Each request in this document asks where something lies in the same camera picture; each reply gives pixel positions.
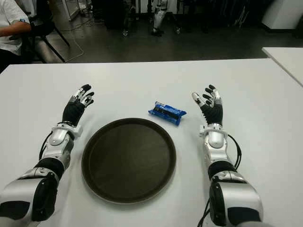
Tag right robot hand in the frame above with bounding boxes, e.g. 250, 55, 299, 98
191, 83, 224, 126

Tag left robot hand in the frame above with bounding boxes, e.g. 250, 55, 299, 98
62, 83, 95, 126

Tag blue Oreo cookie pack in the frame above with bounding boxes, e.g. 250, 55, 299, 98
148, 101, 187, 128

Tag clear chair floor mat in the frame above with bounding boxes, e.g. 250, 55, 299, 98
30, 30, 85, 63

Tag round dark brown tray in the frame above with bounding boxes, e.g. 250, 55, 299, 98
81, 117, 177, 204

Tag black chair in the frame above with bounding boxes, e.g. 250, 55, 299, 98
23, 0, 71, 63

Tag white side table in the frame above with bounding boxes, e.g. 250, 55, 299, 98
261, 46, 303, 87

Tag black equipment stands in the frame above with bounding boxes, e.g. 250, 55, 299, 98
227, 4, 251, 26

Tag glass display cabinet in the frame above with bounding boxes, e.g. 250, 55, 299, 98
53, 0, 83, 22

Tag seated person in white shirt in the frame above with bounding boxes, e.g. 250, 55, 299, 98
0, 0, 33, 71

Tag black wheeled gantry stand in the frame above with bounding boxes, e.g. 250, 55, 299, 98
122, 0, 184, 37

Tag white humanoid robot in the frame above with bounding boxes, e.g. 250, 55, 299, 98
151, 0, 168, 36

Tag white cabinet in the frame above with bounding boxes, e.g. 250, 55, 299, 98
261, 0, 303, 30

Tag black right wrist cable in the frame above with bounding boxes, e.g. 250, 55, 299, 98
227, 133, 242, 168

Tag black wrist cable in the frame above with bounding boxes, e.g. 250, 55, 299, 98
227, 133, 242, 168
39, 131, 57, 159

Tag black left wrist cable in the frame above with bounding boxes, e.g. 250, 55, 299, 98
39, 131, 57, 159

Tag black right elbow cable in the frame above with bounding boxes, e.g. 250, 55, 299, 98
197, 196, 213, 227

